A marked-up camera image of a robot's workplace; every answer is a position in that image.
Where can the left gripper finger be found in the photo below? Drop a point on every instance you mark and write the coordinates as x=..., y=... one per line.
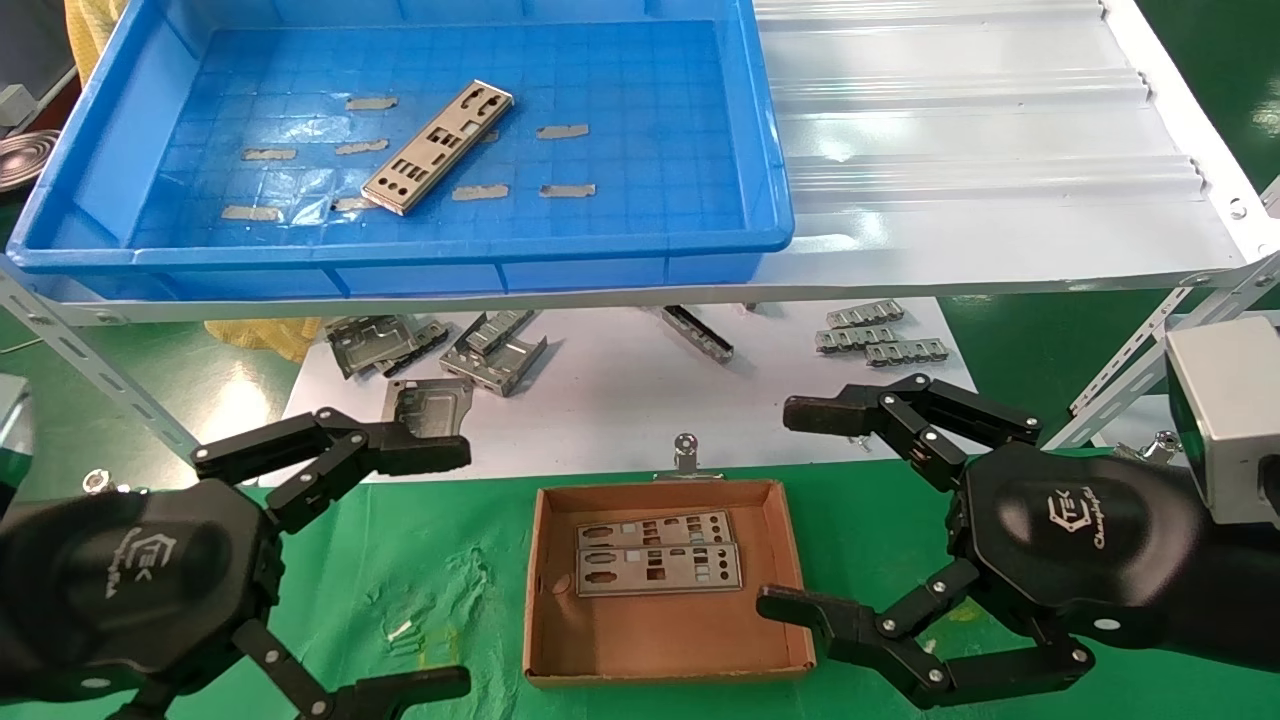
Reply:
x=420, y=452

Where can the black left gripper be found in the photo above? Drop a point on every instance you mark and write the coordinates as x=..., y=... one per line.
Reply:
x=130, y=580

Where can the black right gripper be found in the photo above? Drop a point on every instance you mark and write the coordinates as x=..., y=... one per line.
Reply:
x=1070, y=540

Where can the metal I/O shield plate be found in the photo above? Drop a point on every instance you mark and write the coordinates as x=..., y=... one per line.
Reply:
x=440, y=145
x=660, y=570
x=655, y=528

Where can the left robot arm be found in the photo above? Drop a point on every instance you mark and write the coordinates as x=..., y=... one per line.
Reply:
x=30, y=707

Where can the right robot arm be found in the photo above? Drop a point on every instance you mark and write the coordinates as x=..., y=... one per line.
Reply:
x=1240, y=590

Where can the brown cardboard box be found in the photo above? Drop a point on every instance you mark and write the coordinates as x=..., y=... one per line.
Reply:
x=650, y=630

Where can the blue plastic tray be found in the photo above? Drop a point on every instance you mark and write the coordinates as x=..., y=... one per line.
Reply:
x=650, y=150

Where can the small grey box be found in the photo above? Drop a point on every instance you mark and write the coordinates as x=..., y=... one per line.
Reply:
x=12, y=105

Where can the green cloth mat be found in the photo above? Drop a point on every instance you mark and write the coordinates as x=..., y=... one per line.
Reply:
x=450, y=560

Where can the small notched metal strip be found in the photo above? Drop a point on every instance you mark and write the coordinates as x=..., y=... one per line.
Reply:
x=865, y=315
x=907, y=352
x=855, y=338

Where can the long narrow metal strip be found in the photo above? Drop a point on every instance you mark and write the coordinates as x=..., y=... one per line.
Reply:
x=700, y=338

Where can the white board sheet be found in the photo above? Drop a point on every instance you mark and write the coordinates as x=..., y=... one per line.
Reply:
x=620, y=400

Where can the slotted steel angle brace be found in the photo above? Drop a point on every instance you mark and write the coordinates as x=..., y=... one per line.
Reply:
x=1130, y=360
x=90, y=365

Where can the white corrugated metal shelf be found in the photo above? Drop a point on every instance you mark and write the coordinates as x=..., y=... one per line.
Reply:
x=950, y=150

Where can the round ribbed metal disc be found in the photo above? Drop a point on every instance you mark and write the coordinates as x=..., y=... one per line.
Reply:
x=25, y=160

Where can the yellow woven bag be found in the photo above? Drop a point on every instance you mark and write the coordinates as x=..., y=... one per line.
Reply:
x=80, y=20

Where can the stamped metal bracket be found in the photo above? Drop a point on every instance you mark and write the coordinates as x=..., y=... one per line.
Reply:
x=430, y=400
x=500, y=370
x=365, y=345

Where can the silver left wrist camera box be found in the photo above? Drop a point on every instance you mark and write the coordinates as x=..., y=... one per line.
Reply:
x=10, y=430

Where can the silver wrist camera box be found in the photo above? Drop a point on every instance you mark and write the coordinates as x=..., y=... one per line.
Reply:
x=1230, y=420
x=10, y=430

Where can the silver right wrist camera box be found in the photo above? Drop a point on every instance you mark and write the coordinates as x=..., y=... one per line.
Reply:
x=1230, y=420

